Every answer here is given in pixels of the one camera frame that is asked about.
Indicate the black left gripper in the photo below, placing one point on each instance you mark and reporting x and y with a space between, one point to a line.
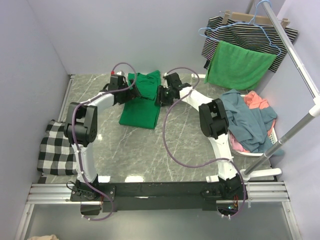
132 94

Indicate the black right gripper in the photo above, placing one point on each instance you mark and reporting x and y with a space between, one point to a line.
160 96

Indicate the green t-shirt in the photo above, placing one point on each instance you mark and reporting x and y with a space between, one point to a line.
142 112

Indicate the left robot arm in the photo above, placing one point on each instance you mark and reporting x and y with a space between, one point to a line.
81 127

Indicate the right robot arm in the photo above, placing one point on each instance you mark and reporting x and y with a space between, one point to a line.
213 124

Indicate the green towel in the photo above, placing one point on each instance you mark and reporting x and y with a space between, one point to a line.
234 67

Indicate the pink garment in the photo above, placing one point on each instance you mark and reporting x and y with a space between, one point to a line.
236 145

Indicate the teal blue garment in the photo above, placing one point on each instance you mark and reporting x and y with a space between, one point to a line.
250 127

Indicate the coral orange garment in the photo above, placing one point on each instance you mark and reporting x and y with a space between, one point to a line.
253 101

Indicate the black white checkered shirt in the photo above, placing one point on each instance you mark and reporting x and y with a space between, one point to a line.
56 155

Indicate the black base beam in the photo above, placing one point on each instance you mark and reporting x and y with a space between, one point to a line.
138 196

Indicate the wooden clip hanger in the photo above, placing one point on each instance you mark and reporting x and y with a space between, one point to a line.
246 18

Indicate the black white striped shirt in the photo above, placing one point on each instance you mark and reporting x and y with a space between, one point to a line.
246 36

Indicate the silver clothes rack pole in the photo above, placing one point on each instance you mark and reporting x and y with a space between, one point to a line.
293 94

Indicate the beige cloth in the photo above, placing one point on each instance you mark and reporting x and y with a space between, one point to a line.
44 237

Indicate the blue wire hanger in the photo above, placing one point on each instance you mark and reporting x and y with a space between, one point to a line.
242 23

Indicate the aluminium rail frame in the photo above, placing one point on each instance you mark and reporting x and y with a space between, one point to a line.
55 194

